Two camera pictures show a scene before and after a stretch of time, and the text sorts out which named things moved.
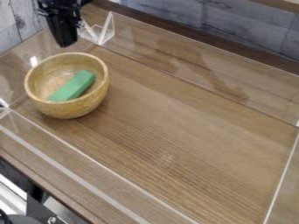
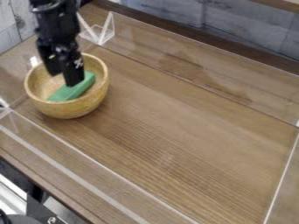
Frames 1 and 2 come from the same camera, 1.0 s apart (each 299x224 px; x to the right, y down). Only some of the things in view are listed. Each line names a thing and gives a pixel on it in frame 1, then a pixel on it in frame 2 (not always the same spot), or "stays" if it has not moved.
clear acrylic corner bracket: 96,33 stays
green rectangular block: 76,86 stays
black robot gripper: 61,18 → 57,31
